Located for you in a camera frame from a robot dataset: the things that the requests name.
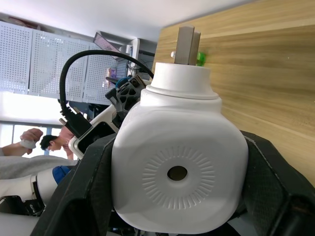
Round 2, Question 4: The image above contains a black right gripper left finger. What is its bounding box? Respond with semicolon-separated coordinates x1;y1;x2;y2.
31;133;119;236

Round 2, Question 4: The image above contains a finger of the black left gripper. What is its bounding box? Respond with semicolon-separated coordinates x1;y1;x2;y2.
105;75;146;116

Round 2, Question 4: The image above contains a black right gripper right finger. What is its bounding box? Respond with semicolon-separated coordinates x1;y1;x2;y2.
227;130;315;236

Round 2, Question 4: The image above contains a white mosquito repellent heater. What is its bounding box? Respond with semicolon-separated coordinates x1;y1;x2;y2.
110;26;249;234

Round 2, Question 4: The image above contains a green liquid bottle white cap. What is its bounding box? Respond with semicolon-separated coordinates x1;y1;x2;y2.
170;51;209;67

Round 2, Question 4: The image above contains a white pegboard panel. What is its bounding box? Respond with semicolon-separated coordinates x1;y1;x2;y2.
83;43;130;105
29;29;92;98
0;21;33;95

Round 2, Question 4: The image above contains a tilted computer monitor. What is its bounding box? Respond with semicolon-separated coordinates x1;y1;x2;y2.
93;30;131;62

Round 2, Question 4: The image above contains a person with black hair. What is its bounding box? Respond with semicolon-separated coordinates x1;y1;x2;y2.
39;126;74;160

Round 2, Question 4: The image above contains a person in grey shirt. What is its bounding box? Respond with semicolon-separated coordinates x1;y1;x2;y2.
0;127;77;180

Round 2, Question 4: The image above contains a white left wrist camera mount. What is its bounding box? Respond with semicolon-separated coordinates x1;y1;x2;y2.
68;104;120;160

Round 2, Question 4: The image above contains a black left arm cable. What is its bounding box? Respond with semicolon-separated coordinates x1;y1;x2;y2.
59;50;155;138

